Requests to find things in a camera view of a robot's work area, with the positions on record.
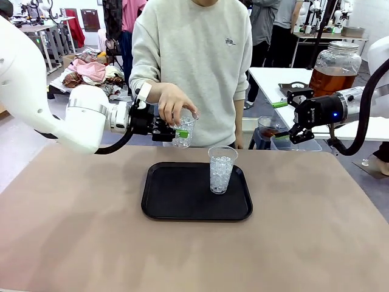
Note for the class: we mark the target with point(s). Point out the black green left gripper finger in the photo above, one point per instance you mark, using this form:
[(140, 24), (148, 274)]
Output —
[(161, 123), (165, 135)]

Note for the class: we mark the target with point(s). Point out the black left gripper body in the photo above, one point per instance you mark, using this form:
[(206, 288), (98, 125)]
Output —
[(143, 120)]

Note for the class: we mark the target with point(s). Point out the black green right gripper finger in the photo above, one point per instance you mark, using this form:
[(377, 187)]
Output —
[(299, 135), (291, 103)]

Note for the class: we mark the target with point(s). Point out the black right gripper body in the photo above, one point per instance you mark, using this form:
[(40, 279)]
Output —
[(322, 111)]

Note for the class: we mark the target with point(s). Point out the short clear cup with ice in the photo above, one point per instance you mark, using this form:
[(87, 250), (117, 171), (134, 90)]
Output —
[(186, 141)]

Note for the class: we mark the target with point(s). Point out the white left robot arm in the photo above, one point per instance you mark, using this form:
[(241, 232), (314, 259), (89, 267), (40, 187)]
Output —
[(82, 121)]

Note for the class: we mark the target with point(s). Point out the person's left forearm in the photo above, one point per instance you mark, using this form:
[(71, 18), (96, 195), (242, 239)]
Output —
[(238, 118)]

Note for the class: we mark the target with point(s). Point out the person's right forearm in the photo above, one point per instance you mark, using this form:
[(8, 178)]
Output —
[(155, 91)]

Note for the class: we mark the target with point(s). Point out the tall clear cup with ice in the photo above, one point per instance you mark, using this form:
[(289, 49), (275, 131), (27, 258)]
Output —
[(221, 173)]

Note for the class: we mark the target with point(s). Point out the person's right hand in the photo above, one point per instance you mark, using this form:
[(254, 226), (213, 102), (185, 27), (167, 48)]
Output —
[(173, 100)]

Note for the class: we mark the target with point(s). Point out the person's left hand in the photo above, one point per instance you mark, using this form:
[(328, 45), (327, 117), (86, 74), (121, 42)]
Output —
[(239, 143)]

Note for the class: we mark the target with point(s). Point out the clear plastic box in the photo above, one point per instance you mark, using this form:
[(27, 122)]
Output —
[(304, 147)]

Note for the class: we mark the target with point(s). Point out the metal tray under dispenser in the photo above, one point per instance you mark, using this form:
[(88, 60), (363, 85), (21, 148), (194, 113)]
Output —
[(287, 86)]

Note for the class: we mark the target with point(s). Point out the glass bowl with brown liquid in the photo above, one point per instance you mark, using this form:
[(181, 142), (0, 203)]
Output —
[(267, 124)]

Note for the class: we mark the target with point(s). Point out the glass tea dispenser jar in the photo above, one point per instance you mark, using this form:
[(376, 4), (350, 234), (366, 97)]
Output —
[(334, 70)]

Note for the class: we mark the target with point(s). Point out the hanging blue trousers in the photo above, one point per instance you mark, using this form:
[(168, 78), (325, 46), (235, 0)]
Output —
[(126, 57)]

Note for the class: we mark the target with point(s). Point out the black plastic serving tray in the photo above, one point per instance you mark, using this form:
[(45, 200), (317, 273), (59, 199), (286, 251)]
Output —
[(182, 197)]

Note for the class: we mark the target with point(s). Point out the person in grey sweatshirt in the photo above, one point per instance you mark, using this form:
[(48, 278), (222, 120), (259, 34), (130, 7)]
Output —
[(194, 61)]

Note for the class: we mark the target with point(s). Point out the pile of mixed clothes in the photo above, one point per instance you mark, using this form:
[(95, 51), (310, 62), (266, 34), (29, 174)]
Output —
[(91, 71)]

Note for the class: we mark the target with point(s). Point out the wooden background table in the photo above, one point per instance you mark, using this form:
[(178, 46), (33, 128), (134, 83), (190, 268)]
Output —
[(331, 36)]

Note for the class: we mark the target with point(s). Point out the background person dark grey top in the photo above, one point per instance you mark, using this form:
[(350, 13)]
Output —
[(261, 30)]

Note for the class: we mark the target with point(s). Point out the black stand pole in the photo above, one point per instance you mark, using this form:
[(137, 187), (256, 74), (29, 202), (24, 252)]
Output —
[(322, 30)]

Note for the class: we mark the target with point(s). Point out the metal basin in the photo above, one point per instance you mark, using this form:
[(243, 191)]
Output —
[(352, 32)]

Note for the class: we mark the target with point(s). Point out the background person grey t-shirt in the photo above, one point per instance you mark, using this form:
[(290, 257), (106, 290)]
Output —
[(287, 18)]

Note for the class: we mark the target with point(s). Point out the cardboard box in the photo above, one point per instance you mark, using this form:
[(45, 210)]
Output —
[(68, 61)]

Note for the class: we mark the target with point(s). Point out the hanging dark patterned garment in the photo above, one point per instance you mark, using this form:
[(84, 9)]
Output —
[(112, 18)]

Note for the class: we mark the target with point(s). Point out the maroon board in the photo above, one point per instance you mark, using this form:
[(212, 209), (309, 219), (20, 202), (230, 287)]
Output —
[(90, 19)]

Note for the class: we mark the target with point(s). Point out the hanging red garment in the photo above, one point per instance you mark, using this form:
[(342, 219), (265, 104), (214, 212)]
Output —
[(76, 27)]

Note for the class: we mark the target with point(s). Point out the grey background desk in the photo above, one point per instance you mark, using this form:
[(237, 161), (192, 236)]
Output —
[(39, 29)]

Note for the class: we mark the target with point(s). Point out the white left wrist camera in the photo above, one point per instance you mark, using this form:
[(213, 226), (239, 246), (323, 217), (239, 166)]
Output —
[(145, 91)]

